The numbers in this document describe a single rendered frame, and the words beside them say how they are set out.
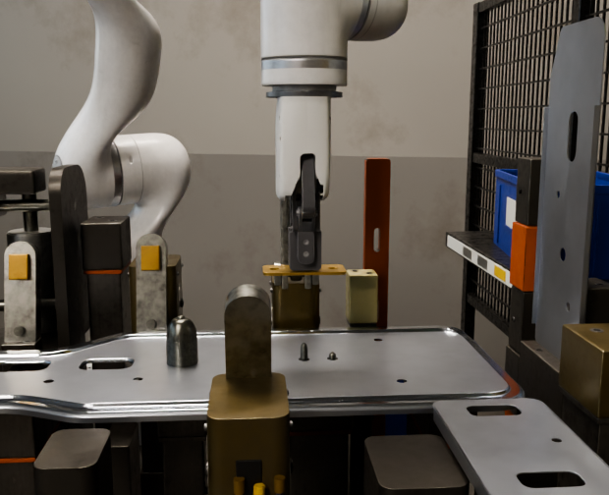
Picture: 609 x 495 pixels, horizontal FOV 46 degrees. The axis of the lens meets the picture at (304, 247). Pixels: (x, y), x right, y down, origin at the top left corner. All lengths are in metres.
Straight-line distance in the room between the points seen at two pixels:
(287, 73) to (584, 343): 0.36
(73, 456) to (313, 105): 0.36
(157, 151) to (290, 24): 0.62
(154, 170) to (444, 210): 1.78
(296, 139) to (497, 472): 0.33
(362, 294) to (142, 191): 0.52
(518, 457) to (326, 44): 0.39
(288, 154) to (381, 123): 2.22
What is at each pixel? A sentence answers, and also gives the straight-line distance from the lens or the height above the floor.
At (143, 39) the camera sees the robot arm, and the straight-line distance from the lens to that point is 1.13.
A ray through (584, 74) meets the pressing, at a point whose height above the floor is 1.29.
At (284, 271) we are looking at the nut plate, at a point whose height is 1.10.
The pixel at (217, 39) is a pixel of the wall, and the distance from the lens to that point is 3.09.
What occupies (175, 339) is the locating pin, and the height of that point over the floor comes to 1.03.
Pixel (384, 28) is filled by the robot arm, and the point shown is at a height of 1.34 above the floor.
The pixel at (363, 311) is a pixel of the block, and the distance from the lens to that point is 0.86.
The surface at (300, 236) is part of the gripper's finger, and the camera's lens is 0.70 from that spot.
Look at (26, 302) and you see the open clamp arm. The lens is 0.91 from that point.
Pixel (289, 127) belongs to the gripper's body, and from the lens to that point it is 0.67.
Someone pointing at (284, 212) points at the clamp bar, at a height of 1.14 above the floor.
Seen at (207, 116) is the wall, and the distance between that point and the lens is 3.09.
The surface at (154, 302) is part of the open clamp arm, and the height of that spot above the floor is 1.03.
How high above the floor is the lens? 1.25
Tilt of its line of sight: 10 degrees down
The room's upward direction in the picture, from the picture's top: straight up
